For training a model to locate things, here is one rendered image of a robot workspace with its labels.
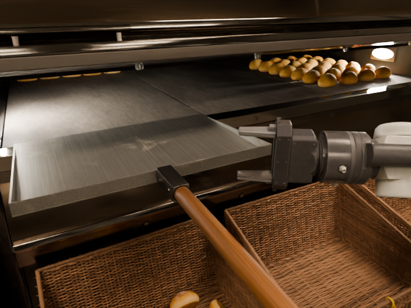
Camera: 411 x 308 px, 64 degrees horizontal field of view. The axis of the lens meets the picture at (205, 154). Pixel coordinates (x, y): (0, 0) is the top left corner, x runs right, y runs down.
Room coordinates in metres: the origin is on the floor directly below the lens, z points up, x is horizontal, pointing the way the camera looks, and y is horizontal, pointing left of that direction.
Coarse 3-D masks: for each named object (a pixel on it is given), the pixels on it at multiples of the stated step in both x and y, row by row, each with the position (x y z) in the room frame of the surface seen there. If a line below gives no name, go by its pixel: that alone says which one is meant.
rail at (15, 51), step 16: (288, 32) 0.93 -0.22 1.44; (304, 32) 0.95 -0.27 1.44; (320, 32) 0.98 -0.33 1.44; (336, 32) 1.01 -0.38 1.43; (352, 32) 1.04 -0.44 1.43; (368, 32) 1.07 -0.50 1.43; (384, 32) 1.10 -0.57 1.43; (400, 32) 1.14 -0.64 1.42; (0, 48) 0.62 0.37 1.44; (16, 48) 0.63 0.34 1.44; (32, 48) 0.64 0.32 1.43; (48, 48) 0.65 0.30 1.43; (64, 48) 0.66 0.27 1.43; (80, 48) 0.68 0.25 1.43; (96, 48) 0.69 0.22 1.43; (112, 48) 0.71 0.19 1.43; (128, 48) 0.72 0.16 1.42; (144, 48) 0.74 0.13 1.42
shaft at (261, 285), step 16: (176, 192) 0.50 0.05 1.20; (192, 208) 0.45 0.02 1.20; (208, 224) 0.40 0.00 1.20; (224, 240) 0.37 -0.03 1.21; (224, 256) 0.35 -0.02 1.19; (240, 256) 0.33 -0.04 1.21; (240, 272) 0.32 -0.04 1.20; (256, 272) 0.31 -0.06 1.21; (256, 288) 0.29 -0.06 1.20; (272, 288) 0.28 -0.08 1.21; (272, 304) 0.26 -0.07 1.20; (288, 304) 0.26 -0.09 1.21
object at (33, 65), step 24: (168, 48) 0.76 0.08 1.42; (192, 48) 0.79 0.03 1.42; (216, 48) 0.82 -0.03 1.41; (240, 48) 0.85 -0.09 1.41; (264, 48) 0.88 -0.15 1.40; (288, 48) 0.92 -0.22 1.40; (312, 48) 0.98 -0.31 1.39; (336, 48) 1.22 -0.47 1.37; (0, 72) 0.61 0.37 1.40; (24, 72) 0.68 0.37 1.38; (48, 72) 0.79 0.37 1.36
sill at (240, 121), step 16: (336, 96) 1.27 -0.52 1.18; (352, 96) 1.27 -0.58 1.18; (368, 96) 1.31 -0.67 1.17; (384, 96) 1.36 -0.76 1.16; (400, 96) 1.41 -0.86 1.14; (224, 112) 1.06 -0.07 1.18; (240, 112) 1.06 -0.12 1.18; (256, 112) 1.06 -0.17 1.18; (272, 112) 1.09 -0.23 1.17; (288, 112) 1.12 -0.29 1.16; (304, 112) 1.15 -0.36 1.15; (0, 160) 0.71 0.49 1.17
